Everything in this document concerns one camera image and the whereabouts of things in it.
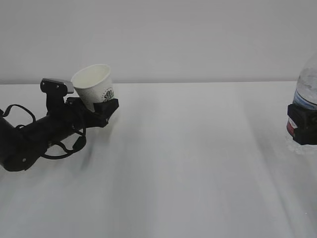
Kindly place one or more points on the clear plastic water bottle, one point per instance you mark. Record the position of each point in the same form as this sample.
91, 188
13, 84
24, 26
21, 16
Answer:
305, 96

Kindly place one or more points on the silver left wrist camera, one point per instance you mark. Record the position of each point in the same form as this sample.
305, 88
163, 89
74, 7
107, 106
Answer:
53, 83

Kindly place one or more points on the white paper cup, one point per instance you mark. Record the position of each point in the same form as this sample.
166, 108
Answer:
94, 85

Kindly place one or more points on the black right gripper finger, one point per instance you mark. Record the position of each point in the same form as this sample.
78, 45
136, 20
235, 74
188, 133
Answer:
304, 131

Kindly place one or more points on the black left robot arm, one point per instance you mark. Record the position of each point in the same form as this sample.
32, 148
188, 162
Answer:
58, 135

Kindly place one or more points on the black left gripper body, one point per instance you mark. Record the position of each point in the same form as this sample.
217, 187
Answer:
60, 120

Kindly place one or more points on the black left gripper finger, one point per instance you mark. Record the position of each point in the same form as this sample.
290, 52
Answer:
74, 105
105, 110

